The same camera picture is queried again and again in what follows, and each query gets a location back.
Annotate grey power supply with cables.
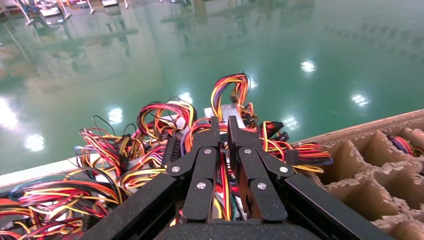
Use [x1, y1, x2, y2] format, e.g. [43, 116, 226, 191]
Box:
[261, 120, 334, 175]
[0, 172, 125, 240]
[202, 72, 258, 131]
[79, 115, 135, 175]
[136, 100, 198, 142]
[211, 147, 249, 222]

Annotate cardboard divider grid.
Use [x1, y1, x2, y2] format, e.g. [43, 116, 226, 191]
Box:
[317, 127, 424, 240]

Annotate brown cardboard box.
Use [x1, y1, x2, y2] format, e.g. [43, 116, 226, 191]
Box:
[291, 109, 424, 240]

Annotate red black cables in cell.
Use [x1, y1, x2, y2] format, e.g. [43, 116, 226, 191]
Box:
[386, 134, 424, 159]

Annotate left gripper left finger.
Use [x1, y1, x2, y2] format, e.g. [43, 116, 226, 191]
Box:
[79, 115, 221, 240]

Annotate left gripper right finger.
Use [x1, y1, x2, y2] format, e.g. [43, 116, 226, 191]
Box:
[227, 115, 395, 240]

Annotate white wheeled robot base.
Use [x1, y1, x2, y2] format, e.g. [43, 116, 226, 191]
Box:
[35, 0, 63, 17]

